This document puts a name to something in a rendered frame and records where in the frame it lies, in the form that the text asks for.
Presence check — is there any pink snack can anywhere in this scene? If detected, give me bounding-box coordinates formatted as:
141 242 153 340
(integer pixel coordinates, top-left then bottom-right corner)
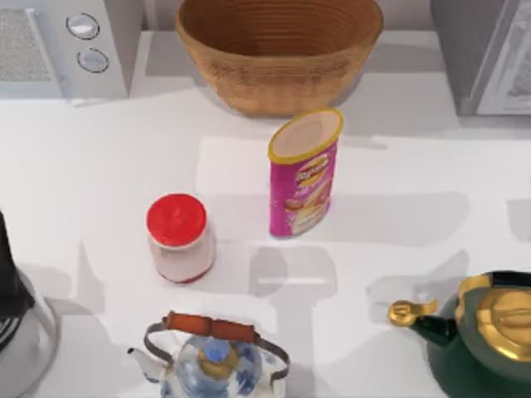
267 107 344 240

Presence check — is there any red-lidded white jar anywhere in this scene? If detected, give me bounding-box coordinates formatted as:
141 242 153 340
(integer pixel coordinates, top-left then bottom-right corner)
146 192 217 285

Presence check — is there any woven wicker basket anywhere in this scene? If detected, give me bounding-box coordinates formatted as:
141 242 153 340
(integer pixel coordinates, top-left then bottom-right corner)
174 0 384 117

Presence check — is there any blue and white teapot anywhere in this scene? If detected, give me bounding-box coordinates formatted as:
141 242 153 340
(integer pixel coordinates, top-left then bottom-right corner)
127 311 290 398

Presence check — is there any round microwave knob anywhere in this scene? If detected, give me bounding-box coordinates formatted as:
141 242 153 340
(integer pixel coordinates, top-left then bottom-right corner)
76 46 110 74
66 12 100 41

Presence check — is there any pale microwave oven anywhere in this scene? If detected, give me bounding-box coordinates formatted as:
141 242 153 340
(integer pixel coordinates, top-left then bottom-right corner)
0 0 145 100

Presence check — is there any green and gold kettle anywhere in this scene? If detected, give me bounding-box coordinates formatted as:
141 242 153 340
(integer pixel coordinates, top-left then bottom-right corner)
387 270 531 398

